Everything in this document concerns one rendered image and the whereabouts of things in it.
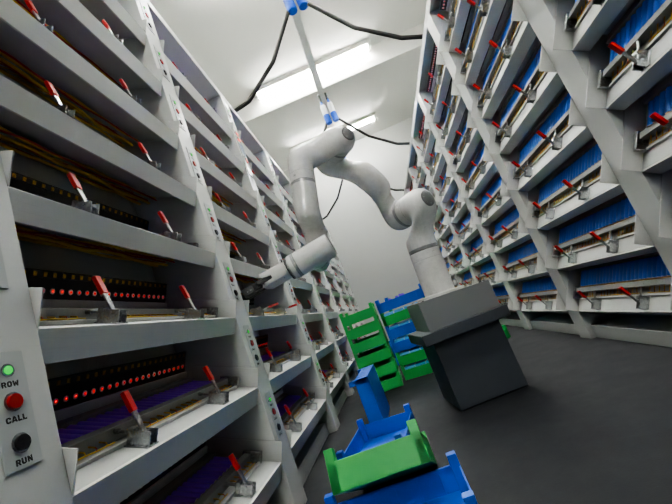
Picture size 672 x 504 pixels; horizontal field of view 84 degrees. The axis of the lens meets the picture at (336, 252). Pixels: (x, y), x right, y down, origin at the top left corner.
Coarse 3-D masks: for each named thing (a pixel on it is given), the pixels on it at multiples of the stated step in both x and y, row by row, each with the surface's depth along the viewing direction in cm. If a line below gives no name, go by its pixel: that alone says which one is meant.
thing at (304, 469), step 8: (344, 392) 230; (336, 400) 205; (344, 400) 221; (336, 408) 195; (320, 424) 164; (312, 432) 155; (320, 432) 153; (328, 432) 164; (312, 440) 143; (320, 440) 149; (304, 448) 136; (312, 448) 136; (320, 448) 145; (296, 456) 130; (304, 456) 127; (312, 456) 133; (296, 464) 122; (304, 464) 123; (312, 464) 130; (304, 472) 120; (304, 480) 118
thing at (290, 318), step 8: (248, 304) 115; (264, 304) 176; (280, 304) 175; (288, 304) 175; (248, 312) 115; (288, 312) 174; (296, 312) 174; (256, 320) 121; (264, 320) 129; (272, 320) 138; (280, 320) 148; (288, 320) 159; (296, 320) 173; (256, 328) 121; (264, 328) 129
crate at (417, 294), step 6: (420, 288) 212; (408, 294) 215; (414, 294) 213; (420, 294) 212; (378, 300) 224; (390, 300) 219; (396, 300) 218; (402, 300) 216; (408, 300) 215; (414, 300) 213; (378, 306) 222; (384, 306) 221; (390, 306) 219; (396, 306) 218
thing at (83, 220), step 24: (24, 192) 52; (48, 192) 78; (24, 216) 52; (48, 216) 56; (72, 216) 60; (96, 216) 65; (120, 216) 98; (24, 240) 68; (48, 240) 69; (72, 240) 72; (96, 240) 65; (120, 240) 71; (144, 240) 77; (168, 240) 86; (192, 240) 110
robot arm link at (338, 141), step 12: (324, 132) 136; (336, 132) 134; (348, 132) 135; (300, 144) 136; (312, 144) 135; (324, 144) 135; (336, 144) 134; (348, 144) 135; (288, 156) 134; (300, 156) 131; (312, 156) 134; (324, 156) 135; (336, 156) 140; (288, 168) 134; (300, 168) 130; (312, 168) 133
